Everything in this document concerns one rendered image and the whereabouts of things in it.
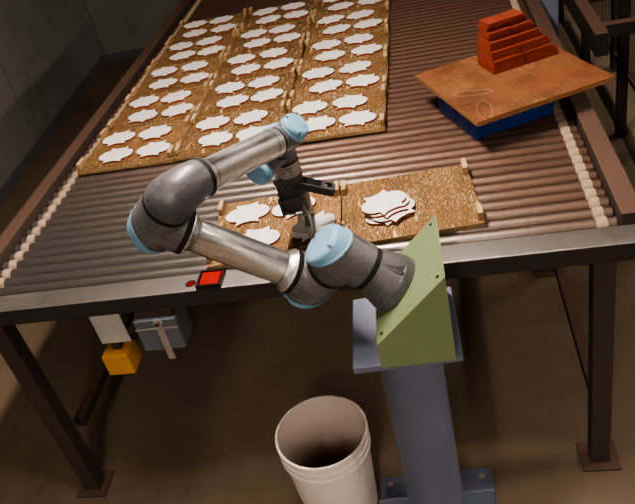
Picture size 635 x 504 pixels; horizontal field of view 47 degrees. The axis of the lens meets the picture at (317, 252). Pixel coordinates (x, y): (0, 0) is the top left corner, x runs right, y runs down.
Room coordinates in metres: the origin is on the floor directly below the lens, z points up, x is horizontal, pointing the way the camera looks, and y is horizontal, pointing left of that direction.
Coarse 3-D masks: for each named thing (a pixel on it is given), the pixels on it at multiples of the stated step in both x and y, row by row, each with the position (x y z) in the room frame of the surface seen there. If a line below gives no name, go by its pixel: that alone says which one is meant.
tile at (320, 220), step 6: (324, 210) 1.91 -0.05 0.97; (312, 216) 1.90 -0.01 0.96; (318, 216) 1.89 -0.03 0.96; (324, 216) 1.87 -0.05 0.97; (330, 216) 1.86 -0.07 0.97; (312, 222) 1.87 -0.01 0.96; (318, 222) 1.86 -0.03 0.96; (324, 222) 1.84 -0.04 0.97; (330, 222) 1.83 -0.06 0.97; (318, 228) 1.83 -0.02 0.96; (294, 234) 1.85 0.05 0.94; (300, 234) 1.84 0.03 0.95; (306, 234) 1.82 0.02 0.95; (306, 240) 1.80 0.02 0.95
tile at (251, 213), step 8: (240, 208) 2.09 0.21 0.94; (248, 208) 2.08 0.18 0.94; (256, 208) 2.06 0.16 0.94; (264, 208) 2.05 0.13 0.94; (232, 216) 2.05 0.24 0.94; (240, 216) 2.04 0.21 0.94; (248, 216) 2.03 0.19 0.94; (256, 216) 2.01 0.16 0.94; (264, 216) 2.01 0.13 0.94; (240, 224) 1.99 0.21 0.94
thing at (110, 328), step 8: (96, 320) 1.83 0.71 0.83; (104, 320) 1.83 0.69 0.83; (112, 320) 1.82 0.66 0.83; (120, 320) 1.81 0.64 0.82; (96, 328) 1.84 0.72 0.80; (104, 328) 1.83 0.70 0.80; (112, 328) 1.82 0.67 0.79; (120, 328) 1.82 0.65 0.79; (104, 336) 1.83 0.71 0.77; (112, 336) 1.83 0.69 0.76; (120, 336) 1.82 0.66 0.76; (128, 336) 1.81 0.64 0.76
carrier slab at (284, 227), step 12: (228, 204) 2.15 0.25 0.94; (240, 204) 2.13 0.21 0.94; (264, 204) 2.09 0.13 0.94; (276, 204) 2.07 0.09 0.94; (324, 204) 1.99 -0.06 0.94; (336, 204) 1.98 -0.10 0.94; (336, 216) 1.91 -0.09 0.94; (228, 228) 2.00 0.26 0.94; (240, 228) 1.98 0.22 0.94; (252, 228) 1.96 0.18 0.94; (276, 228) 1.93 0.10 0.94; (288, 228) 1.91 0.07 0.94; (288, 240) 1.84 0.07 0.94; (300, 240) 1.83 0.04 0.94; (216, 264) 1.81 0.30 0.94
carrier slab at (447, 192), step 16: (400, 176) 2.05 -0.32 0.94; (416, 176) 2.02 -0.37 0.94; (432, 176) 2.00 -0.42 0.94; (448, 176) 1.97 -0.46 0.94; (464, 176) 1.95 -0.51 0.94; (352, 192) 2.02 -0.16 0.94; (368, 192) 2.00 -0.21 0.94; (416, 192) 1.93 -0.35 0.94; (432, 192) 1.90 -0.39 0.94; (448, 192) 1.88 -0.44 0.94; (464, 192) 1.86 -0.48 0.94; (352, 208) 1.93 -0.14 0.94; (416, 208) 1.84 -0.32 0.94; (432, 208) 1.82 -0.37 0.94; (448, 208) 1.79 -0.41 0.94; (464, 208) 1.77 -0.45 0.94; (352, 224) 1.84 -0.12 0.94; (400, 224) 1.78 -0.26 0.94; (416, 224) 1.75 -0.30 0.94; (448, 224) 1.71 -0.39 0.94; (464, 224) 1.69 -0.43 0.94; (480, 224) 1.68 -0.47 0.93; (368, 240) 1.74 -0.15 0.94; (384, 240) 1.72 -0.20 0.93; (400, 240) 1.72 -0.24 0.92
